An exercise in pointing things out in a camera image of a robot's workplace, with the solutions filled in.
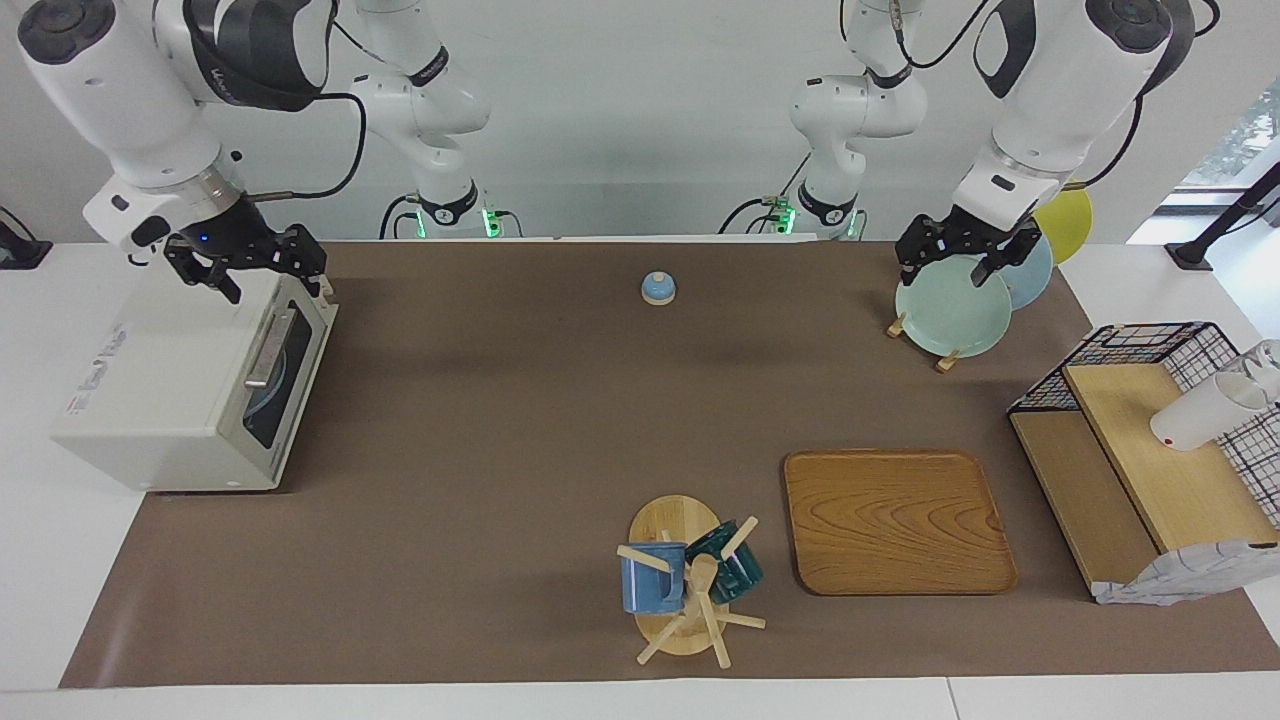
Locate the wooden mug tree stand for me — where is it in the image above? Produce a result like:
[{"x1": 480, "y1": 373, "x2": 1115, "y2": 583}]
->
[{"x1": 616, "y1": 494, "x2": 767, "y2": 669}]

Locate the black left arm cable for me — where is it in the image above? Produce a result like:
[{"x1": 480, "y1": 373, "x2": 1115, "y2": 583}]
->
[{"x1": 840, "y1": 0, "x2": 1218, "y2": 193}]

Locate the light blue serving plate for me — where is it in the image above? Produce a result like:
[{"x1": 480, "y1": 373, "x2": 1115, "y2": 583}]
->
[{"x1": 244, "y1": 338, "x2": 293, "y2": 443}]

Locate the wooden rectangular tray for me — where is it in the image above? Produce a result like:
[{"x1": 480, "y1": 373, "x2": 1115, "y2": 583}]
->
[{"x1": 783, "y1": 450, "x2": 1019, "y2": 597}]

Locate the wooden shelf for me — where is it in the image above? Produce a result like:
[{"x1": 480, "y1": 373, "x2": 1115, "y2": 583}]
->
[{"x1": 1008, "y1": 362, "x2": 1280, "y2": 601}]

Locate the white cup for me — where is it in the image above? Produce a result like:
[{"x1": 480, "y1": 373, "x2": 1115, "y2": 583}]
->
[{"x1": 1150, "y1": 372, "x2": 1269, "y2": 452}]

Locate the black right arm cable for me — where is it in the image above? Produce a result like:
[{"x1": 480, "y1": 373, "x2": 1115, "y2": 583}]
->
[{"x1": 245, "y1": 92, "x2": 368, "y2": 202}]

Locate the clear glass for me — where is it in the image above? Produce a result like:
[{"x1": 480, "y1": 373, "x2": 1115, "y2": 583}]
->
[{"x1": 1238, "y1": 340, "x2": 1280, "y2": 403}]

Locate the black wire basket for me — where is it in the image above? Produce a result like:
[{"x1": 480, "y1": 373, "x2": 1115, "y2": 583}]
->
[{"x1": 1008, "y1": 321, "x2": 1280, "y2": 501}]

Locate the black desk clamp mount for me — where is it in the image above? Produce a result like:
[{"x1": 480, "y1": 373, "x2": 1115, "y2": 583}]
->
[{"x1": 0, "y1": 205, "x2": 54, "y2": 271}]

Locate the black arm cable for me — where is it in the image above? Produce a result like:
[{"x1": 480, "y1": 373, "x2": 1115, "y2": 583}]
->
[
  {"x1": 840, "y1": 0, "x2": 1218, "y2": 193},
  {"x1": 245, "y1": 92, "x2": 368, "y2": 202}
]

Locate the light blue racked plate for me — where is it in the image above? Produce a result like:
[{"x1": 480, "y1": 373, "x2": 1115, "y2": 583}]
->
[{"x1": 985, "y1": 235, "x2": 1054, "y2": 311}]

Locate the yellow plate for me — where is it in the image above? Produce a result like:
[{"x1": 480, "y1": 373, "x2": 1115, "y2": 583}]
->
[{"x1": 1030, "y1": 186, "x2": 1094, "y2": 267}]

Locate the wooden plate rack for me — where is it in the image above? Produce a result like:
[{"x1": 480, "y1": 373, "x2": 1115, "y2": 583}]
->
[{"x1": 887, "y1": 313, "x2": 962, "y2": 374}]

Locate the pale green plate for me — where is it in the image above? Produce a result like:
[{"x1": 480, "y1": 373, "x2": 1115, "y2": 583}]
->
[{"x1": 895, "y1": 253, "x2": 1013, "y2": 358}]

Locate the blue mug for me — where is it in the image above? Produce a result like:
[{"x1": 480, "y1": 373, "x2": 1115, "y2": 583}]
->
[{"x1": 621, "y1": 542, "x2": 689, "y2": 615}]

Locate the brown table mat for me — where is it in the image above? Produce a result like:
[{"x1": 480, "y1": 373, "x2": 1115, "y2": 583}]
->
[{"x1": 58, "y1": 240, "x2": 1280, "y2": 689}]

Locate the black slanted monitor stand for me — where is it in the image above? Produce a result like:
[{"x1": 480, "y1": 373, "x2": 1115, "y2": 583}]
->
[{"x1": 1165, "y1": 160, "x2": 1280, "y2": 272}]

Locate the white marbled cloth liner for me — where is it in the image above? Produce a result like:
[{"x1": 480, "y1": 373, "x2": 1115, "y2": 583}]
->
[{"x1": 1092, "y1": 400, "x2": 1280, "y2": 607}]

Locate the beige toaster oven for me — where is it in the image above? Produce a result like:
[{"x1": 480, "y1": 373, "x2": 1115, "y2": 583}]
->
[{"x1": 50, "y1": 268, "x2": 339, "y2": 493}]

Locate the dark green mug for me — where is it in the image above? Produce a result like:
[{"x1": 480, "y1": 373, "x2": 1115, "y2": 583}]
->
[{"x1": 686, "y1": 520, "x2": 765, "y2": 605}]

